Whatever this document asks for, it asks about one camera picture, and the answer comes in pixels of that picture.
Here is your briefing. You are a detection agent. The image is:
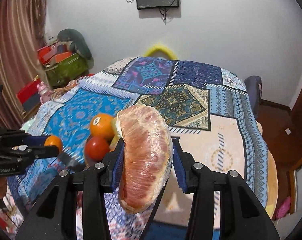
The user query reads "small mandarin orange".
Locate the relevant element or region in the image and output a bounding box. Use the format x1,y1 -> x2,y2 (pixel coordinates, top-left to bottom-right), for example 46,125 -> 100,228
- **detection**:
44,135 -> 63,153

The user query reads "red tomato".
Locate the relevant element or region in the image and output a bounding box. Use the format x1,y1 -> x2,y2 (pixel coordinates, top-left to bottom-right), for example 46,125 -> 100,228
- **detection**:
84,136 -> 110,162

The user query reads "pomelo wedge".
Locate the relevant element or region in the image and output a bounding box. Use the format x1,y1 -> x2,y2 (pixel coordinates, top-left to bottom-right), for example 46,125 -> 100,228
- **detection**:
115,105 -> 173,213

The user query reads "pink slipper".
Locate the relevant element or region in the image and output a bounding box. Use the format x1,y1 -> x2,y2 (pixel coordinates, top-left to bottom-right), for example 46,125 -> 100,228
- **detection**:
275,196 -> 291,219

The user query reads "red box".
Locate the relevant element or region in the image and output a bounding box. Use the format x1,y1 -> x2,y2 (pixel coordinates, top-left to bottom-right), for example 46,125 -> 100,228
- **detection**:
16,78 -> 41,104

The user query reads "pink doll figure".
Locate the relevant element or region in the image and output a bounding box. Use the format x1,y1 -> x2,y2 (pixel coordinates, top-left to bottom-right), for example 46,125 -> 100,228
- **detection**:
36,81 -> 52,105

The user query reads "large orange with sticker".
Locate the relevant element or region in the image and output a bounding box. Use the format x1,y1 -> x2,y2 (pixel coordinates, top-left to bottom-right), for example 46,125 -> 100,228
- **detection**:
90,113 -> 115,141

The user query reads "green cardboard box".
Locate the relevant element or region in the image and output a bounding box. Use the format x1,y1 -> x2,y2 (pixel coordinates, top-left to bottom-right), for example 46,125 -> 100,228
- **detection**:
45,53 -> 89,88

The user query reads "dark green plush toy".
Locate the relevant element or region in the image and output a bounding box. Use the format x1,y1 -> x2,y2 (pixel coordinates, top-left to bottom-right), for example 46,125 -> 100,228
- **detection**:
57,29 -> 92,60

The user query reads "blue patchwork bedspread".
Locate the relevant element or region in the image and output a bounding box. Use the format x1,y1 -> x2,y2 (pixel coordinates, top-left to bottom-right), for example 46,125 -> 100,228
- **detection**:
8,57 -> 268,239

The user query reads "striped pink curtain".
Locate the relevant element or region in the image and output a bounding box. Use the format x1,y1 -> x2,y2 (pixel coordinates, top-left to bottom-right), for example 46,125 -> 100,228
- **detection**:
0,0 -> 47,129

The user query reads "brown wooden door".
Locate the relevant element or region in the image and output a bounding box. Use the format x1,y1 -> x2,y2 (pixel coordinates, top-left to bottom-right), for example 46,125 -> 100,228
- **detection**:
289,55 -> 302,173

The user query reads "dark blue chair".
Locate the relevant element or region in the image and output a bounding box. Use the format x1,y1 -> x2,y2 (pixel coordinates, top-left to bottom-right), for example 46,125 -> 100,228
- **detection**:
244,75 -> 262,119

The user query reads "yellow plush behind bed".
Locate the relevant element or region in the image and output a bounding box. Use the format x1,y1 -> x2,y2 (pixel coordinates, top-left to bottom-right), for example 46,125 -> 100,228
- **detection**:
143,44 -> 178,60

